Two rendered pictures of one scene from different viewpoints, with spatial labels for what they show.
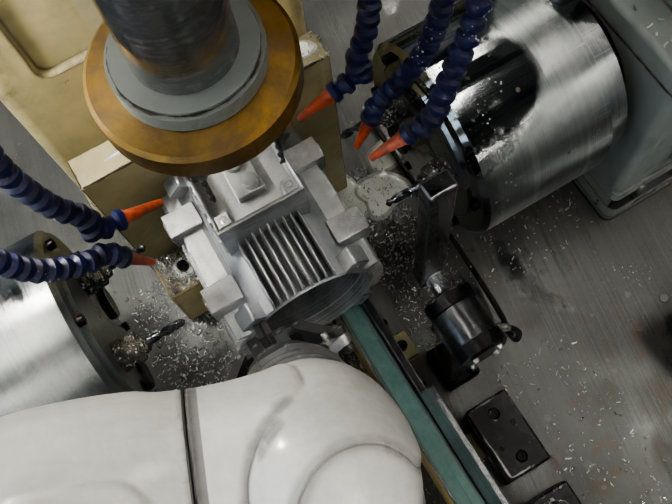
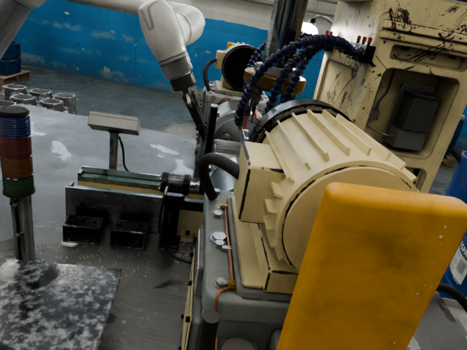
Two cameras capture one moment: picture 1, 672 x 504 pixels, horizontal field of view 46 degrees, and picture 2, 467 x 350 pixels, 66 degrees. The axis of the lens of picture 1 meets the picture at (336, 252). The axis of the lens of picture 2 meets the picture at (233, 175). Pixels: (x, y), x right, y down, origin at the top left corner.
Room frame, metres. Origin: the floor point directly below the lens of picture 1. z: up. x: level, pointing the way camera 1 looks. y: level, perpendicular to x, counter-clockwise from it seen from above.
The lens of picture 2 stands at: (0.53, -0.97, 1.46)
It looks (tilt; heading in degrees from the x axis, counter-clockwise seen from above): 23 degrees down; 101
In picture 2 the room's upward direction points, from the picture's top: 10 degrees clockwise
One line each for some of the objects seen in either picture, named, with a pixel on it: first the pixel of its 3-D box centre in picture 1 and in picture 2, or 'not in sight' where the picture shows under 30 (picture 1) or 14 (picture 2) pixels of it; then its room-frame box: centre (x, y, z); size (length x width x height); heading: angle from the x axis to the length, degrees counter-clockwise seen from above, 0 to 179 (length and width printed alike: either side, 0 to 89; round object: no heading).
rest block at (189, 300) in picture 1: (193, 279); not in sight; (0.38, 0.20, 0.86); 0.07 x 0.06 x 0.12; 109
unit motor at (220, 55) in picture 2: not in sight; (228, 89); (0.11, 0.66, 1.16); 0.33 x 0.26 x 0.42; 109
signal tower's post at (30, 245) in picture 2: not in sight; (19, 199); (-0.06, -0.39, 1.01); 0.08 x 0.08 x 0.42; 19
